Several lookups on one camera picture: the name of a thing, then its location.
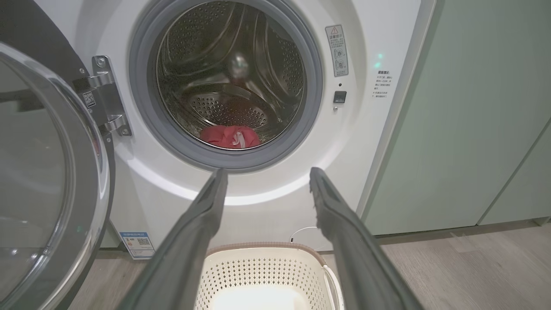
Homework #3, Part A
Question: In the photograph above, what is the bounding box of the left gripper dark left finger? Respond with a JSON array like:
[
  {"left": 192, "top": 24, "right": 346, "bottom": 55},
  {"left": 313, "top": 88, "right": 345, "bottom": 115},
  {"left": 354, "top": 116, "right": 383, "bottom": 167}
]
[{"left": 116, "top": 168, "right": 229, "bottom": 310}]

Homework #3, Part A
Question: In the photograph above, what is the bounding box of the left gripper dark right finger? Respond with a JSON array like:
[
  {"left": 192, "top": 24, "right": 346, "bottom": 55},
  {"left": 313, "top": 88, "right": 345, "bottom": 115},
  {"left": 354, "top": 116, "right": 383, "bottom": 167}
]
[{"left": 309, "top": 167, "right": 424, "bottom": 310}]

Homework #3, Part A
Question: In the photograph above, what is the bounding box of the red garment with white trim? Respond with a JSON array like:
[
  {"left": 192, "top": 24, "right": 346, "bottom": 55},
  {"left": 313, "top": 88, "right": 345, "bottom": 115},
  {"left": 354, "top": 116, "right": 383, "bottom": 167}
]
[{"left": 199, "top": 125, "right": 262, "bottom": 150}]

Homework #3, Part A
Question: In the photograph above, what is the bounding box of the washing machine door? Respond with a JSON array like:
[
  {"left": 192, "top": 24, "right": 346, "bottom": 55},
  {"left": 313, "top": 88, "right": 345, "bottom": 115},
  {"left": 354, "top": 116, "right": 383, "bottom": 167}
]
[{"left": 0, "top": 0, "right": 116, "bottom": 310}]

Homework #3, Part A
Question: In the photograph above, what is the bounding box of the white front-load washing machine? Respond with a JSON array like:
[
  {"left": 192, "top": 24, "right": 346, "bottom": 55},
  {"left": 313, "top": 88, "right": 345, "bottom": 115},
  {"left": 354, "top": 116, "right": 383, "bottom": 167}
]
[{"left": 34, "top": 0, "right": 437, "bottom": 259}]

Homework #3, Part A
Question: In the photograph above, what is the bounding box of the metal washing machine door hinge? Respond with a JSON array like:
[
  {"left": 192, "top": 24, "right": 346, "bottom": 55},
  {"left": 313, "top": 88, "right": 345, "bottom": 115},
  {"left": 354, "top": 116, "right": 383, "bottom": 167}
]
[{"left": 72, "top": 55, "right": 133, "bottom": 137}]

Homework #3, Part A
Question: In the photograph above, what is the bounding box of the stainless steel washing machine drum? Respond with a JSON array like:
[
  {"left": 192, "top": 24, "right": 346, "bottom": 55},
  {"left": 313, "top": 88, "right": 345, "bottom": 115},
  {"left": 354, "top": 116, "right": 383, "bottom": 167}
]
[{"left": 156, "top": 0, "right": 306, "bottom": 149}]

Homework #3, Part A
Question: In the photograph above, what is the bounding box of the round white filter cover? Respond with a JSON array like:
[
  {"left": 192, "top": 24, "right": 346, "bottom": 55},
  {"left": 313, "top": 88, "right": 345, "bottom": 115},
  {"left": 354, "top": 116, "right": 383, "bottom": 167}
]
[{"left": 289, "top": 226, "right": 321, "bottom": 250}]

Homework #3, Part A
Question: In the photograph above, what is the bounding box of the blue white energy label sticker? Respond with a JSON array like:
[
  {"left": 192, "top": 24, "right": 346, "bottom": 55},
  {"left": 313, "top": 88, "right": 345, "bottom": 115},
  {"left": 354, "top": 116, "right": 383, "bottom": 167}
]
[{"left": 119, "top": 232, "right": 155, "bottom": 260}]

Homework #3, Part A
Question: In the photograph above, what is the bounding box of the cream perforated laundry basket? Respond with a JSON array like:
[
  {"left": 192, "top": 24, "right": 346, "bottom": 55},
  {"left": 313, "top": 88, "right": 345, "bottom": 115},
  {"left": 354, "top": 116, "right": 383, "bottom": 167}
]
[{"left": 194, "top": 242, "right": 345, "bottom": 310}]

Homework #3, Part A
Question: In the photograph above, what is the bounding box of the pale green cabinet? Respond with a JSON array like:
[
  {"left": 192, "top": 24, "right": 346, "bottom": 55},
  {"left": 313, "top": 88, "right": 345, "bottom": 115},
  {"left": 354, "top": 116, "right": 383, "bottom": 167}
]
[{"left": 357, "top": 0, "right": 551, "bottom": 236}]

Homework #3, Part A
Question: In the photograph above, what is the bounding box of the small printed text label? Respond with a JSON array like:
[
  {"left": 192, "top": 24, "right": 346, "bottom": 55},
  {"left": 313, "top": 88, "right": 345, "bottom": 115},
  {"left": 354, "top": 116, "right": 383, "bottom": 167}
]
[{"left": 374, "top": 70, "right": 392, "bottom": 99}]

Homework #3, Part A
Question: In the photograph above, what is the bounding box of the red white warning sticker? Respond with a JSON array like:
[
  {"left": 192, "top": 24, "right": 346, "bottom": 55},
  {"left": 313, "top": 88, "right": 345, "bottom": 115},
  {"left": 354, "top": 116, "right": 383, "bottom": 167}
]
[{"left": 325, "top": 25, "right": 349, "bottom": 77}]

